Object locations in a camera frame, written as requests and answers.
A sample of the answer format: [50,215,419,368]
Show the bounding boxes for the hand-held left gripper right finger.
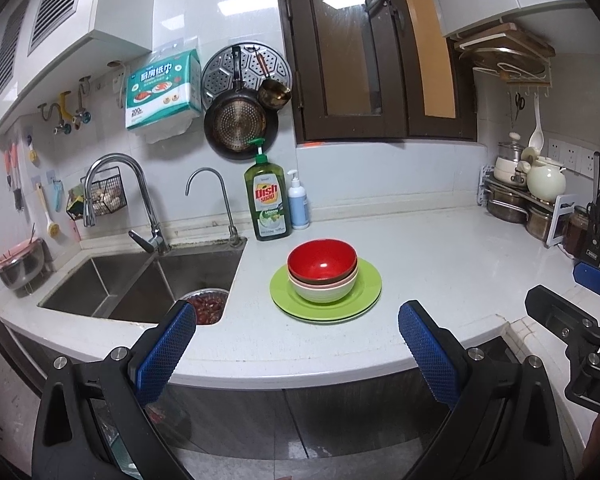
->
[398,301,566,480]

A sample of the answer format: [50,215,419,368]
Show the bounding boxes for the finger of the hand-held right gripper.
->
[572,261,600,305]
[525,285,600,350]

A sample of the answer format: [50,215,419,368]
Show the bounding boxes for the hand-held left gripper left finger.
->
[31,300,197,480]

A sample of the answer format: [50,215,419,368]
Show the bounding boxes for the green plate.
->
[269,258,384,324]

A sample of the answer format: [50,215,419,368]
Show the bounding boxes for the white bowl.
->
[288,272,359,304]

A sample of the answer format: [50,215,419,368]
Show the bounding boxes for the red and black bowl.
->
[287,240,358,282]

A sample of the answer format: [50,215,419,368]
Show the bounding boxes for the black knife block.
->
[577,152,600,267]

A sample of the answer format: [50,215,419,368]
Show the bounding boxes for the brown glass jar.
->
[564,206,590,256]

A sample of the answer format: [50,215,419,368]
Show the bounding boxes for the steel colander with red food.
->
[172,287,229,326]

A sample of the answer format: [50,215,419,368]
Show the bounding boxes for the small steel pot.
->
[525,202,556,241]

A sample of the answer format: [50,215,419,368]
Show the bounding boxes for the steel sink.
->
[37,245,246,326]

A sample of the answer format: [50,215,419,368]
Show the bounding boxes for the grey base cabinet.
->
[10,325,511,461]

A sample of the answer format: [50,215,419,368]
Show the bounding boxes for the cream kettle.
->
[517,156,567,198]

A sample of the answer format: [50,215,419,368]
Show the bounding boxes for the large chrome faucet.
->
[82,154,171,256]

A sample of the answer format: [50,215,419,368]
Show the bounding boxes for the thin chrome faucet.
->
[185,167,244,248]

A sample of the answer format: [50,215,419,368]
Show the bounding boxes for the cream pot with glass lid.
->
[494,131,528,184]

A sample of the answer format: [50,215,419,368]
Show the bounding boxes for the white pot rack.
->
[477,164,578,248]

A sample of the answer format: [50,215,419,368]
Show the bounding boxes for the white spoon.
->
[528,94,546,150]

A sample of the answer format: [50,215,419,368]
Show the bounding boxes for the steel bowl with pink strainer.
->
[0,237,47,291]

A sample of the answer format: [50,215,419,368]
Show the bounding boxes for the green dish soap bottle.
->
[244,137,293,242]

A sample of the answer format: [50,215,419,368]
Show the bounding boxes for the white dish brush yellow head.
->
[34,182,61,238]

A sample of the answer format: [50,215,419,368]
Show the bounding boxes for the white pump bottle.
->
[286,169,311,231]

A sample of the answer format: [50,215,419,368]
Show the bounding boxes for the perforated frying pan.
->
[203,47,281,162]

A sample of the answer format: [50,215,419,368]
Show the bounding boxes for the wooden cutting board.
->
[452,22,556,58]

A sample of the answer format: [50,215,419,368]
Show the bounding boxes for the kitchen paper towel pack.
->
[125,49,203,143]

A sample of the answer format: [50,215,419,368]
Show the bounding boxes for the brass ladle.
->
[254,50,293,111]

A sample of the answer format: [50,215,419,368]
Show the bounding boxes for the round steel steamer plate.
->
[201,44,293,111]

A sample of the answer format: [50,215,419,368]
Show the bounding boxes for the black wire basket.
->
[82,174,129,216]

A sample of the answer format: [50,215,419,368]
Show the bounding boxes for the white wire wall rack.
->
[455,30,553,98]

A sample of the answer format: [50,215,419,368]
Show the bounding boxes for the pink handled utensil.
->
[4,142,26,211]

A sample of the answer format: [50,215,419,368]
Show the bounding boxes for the yellow handled wall tap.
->
[37,91,74,136]

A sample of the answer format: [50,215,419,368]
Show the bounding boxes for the chrome wall tap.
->
[75,76,94,126]

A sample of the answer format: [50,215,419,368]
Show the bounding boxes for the white vented wall cabinet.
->
[0,0,157,136]

